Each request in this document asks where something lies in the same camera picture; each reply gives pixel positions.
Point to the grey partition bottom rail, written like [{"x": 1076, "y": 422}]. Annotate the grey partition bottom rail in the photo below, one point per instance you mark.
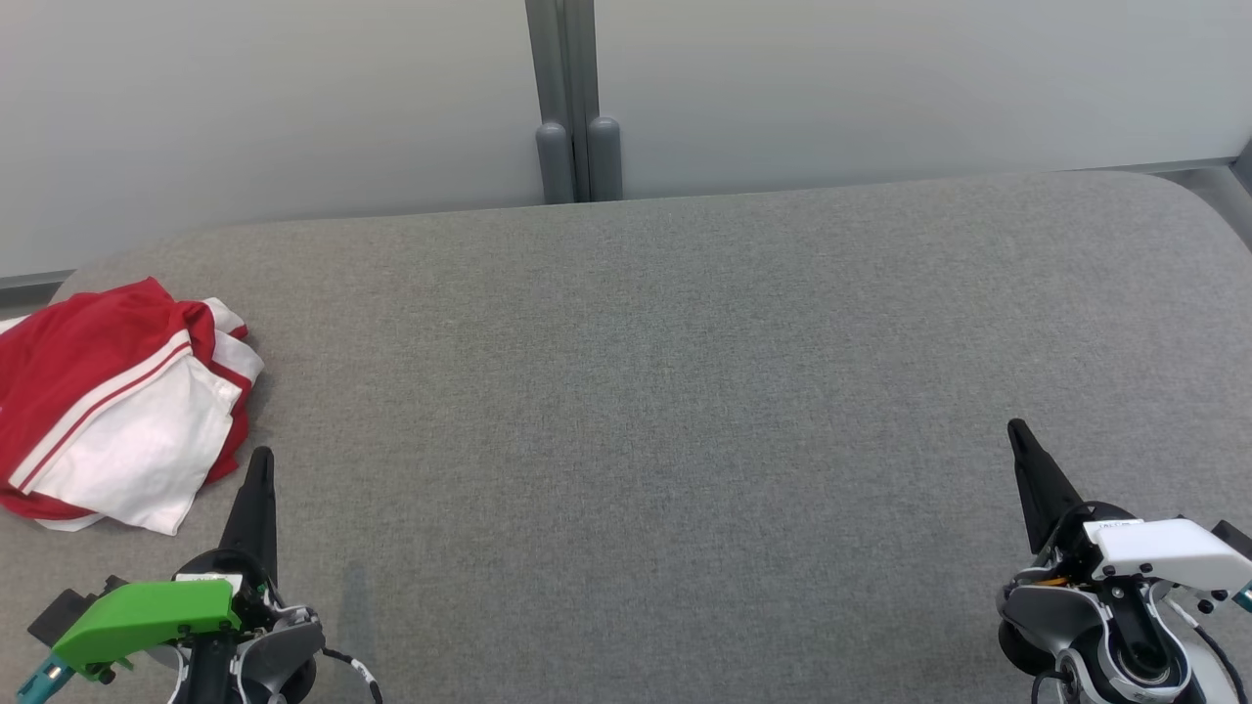
[{"x": 1193, "y": 166}]

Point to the red white basketball jersey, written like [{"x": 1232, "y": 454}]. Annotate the red white basketball jersey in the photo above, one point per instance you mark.
[{"x": 137, "y": 450}]

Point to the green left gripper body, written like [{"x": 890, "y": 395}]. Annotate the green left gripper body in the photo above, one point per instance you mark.
[{"x": 147, "y": 616}]

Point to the grey rounded post foot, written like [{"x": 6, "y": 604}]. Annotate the grey rounded post foot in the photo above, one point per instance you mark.
[
  {"x": 555, "y": 166},
  {"x": 604, "y": 161}
]

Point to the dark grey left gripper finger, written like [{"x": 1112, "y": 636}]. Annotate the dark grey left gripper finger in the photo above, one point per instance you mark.
[{"x": 256, "y": 518}]

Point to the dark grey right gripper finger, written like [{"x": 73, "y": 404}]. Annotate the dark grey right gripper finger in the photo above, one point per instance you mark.
[{"x": 1039, "y": 494}]

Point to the grey fabric sofa cushion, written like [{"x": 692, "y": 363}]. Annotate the grey fabric sofa cushion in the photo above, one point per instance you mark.
[{"x": 685, "y": 440}]

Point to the grey partition post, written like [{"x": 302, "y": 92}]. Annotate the grey partition post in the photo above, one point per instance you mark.
[{"x": 562, "y": 59}]

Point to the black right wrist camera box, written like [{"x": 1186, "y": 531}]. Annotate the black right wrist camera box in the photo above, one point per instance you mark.
[{"x": 1234, "y": 540}]

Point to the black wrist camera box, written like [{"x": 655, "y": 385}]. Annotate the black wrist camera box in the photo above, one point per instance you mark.
[
  {"x": 1234, "y": 540},
  {"x": 68, "y": 611}
]

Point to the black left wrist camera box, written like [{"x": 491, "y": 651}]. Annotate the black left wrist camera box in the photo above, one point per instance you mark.
[{"x": 68, "y": 611}]

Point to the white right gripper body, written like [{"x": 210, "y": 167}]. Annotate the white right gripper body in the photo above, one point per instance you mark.
[{"x": 1164, "y": 550}]

